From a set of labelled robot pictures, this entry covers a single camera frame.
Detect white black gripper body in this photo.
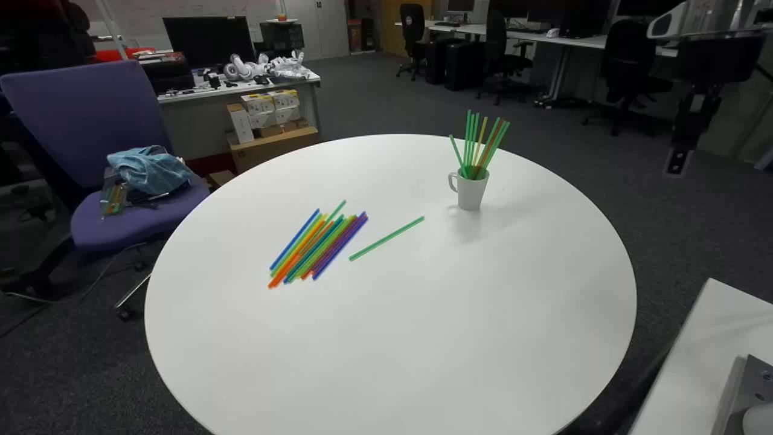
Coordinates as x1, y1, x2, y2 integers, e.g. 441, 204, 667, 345
648, 0, 767, 85

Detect lone green straw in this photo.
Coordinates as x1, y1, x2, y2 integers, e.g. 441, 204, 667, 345
345, 212, 428, 262

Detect white robot base platform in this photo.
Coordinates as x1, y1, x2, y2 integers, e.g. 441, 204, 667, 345
626, 274, 773, 435

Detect green straw in cup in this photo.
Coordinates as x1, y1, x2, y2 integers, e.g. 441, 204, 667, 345
464, 109, 479, 173
475, 116, 504, 173
447, 132, 468, 175
479, 117, 512, 175

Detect white cup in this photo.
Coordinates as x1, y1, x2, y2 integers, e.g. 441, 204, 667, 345
444, 163, 492, 215

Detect purple straw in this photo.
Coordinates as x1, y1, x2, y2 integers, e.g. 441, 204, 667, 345
310, 209, 370, 283

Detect yellow straw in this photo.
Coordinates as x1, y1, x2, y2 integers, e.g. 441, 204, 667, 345
271, 212, 328, 283

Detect blue straw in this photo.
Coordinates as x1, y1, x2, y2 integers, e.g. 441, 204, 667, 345
267, 207, 324, 273

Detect black office chair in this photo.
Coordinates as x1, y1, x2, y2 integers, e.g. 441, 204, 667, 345
394, 0, 435, 81
479, 4, 535, 105
582, 11, 673, 137

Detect long white desk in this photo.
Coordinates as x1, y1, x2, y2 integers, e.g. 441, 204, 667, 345
422, 16, 682, 104

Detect brown cardboard box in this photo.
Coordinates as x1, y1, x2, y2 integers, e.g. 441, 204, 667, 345
227, 123, 324, 173

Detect white packaged goods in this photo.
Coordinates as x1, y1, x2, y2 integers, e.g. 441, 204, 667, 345
236, 87, 306, 134

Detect crumpled white plastic bags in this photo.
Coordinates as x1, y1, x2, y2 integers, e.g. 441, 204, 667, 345
223, 48, 313, 85

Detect white office desk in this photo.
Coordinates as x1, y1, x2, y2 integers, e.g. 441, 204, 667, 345
155, 65, 325, 163

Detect black monitor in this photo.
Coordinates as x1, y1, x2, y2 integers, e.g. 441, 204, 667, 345
161, 13, 259, 71

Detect black box device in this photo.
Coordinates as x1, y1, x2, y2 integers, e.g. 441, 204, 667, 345
140, 58, 196, 96

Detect blue cloth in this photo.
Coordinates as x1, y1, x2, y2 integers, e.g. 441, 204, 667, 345
101, 143, 196, 204

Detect red tray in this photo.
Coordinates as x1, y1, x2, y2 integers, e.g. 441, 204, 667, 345
91, 44, 165, 65

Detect purple office chair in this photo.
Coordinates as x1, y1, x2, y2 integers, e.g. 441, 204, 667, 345
0, 61, 213, 319

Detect grey metal bracket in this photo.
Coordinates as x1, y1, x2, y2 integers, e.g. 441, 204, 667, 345
709, 353, 773, 435

